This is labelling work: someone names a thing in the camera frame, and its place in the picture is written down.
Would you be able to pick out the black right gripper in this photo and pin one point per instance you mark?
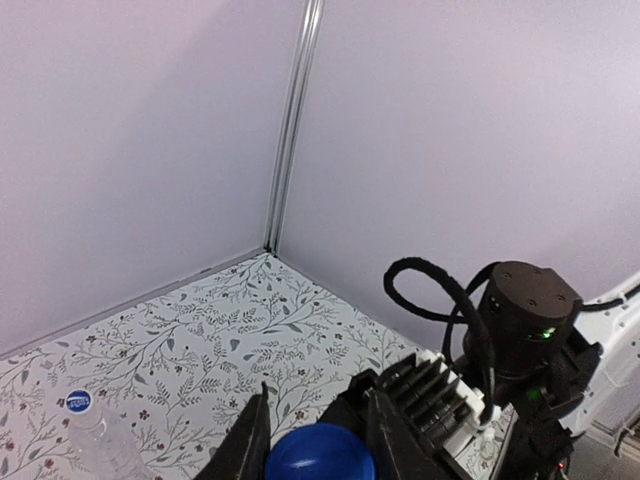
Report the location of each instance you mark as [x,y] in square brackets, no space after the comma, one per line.
[349,409]

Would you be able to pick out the small clear bottle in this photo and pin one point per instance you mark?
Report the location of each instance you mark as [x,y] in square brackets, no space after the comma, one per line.
[104,444]

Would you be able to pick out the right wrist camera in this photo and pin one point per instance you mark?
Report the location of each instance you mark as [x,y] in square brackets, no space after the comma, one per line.
[441,411]

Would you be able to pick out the floral tablecloth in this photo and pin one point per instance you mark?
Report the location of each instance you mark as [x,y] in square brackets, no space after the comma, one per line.
[180,367]

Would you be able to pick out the blue bottle cap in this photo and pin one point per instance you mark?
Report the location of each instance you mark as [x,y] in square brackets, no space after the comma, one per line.
[320,451]

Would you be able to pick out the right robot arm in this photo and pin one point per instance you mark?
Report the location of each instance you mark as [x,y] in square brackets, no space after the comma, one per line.
[522,349]

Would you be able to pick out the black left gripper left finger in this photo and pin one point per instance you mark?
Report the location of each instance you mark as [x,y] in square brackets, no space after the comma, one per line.
[243,453]

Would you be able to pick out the right aluminium corner post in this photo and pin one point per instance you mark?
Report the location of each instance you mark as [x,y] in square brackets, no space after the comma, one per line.
[290,125]

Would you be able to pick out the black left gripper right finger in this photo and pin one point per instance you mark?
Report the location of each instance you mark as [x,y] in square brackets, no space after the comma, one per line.
[398,452]

